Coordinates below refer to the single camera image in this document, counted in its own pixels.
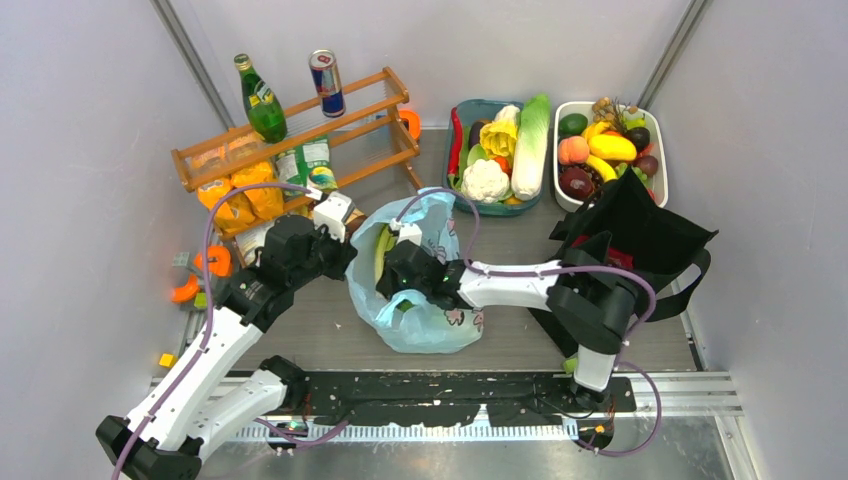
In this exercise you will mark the white fruit basket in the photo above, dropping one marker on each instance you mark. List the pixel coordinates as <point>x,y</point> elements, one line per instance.
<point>607,116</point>

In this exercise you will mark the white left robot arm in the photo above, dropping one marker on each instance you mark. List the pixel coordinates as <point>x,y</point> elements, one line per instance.
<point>176,428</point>

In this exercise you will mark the yellow toy block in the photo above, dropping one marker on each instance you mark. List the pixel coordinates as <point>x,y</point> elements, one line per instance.
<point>167,360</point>

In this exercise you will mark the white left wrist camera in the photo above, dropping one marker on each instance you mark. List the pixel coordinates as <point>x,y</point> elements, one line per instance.
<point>331,214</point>

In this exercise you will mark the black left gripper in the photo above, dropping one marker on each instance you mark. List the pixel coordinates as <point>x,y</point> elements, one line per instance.
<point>345,252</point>

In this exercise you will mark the green glass bottle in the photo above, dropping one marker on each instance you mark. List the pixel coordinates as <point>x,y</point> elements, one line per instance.
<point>263,110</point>

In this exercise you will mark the black tote bag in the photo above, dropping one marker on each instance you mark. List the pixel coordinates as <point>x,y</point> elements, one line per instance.
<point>655,243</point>

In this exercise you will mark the light blue plastic bag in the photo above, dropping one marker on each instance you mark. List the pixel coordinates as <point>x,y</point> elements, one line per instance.
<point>426,328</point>

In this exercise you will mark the yellow banana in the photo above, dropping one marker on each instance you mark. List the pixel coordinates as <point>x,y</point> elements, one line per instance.
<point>603,168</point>

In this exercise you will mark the red chili pepper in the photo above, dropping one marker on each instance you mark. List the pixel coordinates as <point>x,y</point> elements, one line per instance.
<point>456,146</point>

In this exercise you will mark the orange toy arch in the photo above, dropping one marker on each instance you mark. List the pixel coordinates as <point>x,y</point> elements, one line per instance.
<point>219,261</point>

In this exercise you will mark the white cauliflower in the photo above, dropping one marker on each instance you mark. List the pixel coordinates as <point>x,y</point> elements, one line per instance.
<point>484,181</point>

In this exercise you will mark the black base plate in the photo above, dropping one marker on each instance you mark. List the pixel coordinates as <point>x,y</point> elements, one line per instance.
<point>447,399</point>

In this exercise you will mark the yellow mango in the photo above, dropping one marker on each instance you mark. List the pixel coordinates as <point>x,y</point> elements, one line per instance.
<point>612,147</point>

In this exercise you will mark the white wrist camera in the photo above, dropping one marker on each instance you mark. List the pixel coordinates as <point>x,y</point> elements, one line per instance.
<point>410,232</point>
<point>331,214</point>

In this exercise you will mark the teal vegetable basket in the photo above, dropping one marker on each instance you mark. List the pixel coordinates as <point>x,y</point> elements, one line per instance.
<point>473,113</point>

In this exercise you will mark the yellow lettuce head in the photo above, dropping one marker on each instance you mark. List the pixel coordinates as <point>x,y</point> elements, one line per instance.
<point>498,138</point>

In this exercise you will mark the blue red drink can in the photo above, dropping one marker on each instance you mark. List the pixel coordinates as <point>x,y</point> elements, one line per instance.
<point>325,75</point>

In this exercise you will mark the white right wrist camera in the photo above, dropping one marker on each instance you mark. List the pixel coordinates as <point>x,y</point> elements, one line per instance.
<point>410,232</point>

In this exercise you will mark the orange snack bag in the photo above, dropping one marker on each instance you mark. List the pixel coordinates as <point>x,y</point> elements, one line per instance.
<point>245,208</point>

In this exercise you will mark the green avocado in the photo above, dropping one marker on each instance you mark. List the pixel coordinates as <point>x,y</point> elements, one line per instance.
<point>572,124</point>

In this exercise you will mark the napa cabbage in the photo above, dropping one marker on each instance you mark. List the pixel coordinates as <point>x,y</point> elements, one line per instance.
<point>531,148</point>

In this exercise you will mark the peach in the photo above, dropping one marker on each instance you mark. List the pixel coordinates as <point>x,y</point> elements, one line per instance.
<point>573,150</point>

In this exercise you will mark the green white snack bag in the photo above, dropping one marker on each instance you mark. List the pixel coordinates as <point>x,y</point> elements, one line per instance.
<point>308,165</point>

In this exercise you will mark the wooden shelf rack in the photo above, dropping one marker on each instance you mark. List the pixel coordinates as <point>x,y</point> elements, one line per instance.
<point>369,138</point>

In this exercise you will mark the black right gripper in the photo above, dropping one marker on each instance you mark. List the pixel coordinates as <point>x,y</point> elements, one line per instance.
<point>389,283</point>

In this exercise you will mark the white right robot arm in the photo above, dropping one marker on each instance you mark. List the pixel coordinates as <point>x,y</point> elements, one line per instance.
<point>589,300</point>

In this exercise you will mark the green grapes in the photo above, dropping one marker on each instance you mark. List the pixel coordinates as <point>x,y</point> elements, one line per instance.
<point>622,168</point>

